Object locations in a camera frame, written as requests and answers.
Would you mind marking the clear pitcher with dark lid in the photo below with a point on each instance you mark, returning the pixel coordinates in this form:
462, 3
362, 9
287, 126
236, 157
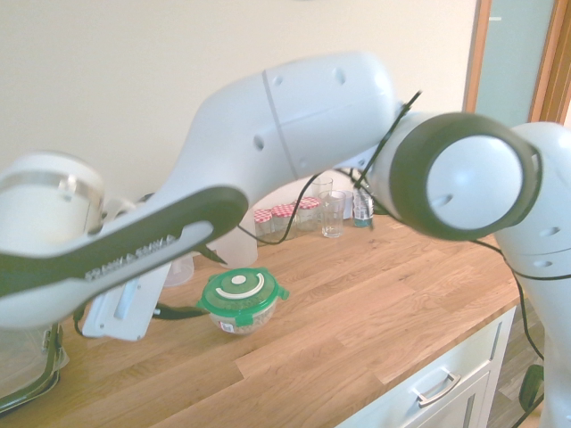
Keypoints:
180, 272

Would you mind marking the white cabinet drawer front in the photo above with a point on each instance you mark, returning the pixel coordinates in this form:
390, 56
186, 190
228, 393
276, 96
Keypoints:
446, 361

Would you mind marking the frosted glass door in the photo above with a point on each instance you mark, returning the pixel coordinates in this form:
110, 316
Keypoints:
508, 58

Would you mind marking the wooden door frame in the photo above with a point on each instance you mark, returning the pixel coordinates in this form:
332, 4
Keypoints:
546, 62

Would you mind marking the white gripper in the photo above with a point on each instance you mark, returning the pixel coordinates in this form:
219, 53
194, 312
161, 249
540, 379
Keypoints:
129, 321

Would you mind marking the tall smooth drinking glass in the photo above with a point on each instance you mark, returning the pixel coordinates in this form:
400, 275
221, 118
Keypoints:
322, 183

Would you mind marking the cereal rings heap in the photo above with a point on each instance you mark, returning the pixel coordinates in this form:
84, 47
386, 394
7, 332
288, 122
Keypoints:
259, 318

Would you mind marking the glass jar red checkered lid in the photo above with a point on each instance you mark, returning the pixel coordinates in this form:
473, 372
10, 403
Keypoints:
263, 225
281, 220
308, 214

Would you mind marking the hint water bottle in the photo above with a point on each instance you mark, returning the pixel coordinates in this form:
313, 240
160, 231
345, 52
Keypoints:
362, 214

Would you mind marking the clear pitcher with blue lid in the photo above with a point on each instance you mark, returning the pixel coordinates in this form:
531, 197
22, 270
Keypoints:
243, 249

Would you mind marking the rectangular container dark green rim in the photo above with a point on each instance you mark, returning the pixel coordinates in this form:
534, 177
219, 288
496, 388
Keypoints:
22, 370

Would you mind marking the clear plastic food bowl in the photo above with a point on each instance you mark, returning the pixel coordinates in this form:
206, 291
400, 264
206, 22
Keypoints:
256, 322

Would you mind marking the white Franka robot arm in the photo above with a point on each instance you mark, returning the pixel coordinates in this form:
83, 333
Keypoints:
290, 116

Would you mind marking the green round container lid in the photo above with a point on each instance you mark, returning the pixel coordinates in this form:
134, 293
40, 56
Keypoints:
218, 299

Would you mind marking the faceted drinking glass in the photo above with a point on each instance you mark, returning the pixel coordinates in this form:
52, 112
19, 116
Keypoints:
333, 218

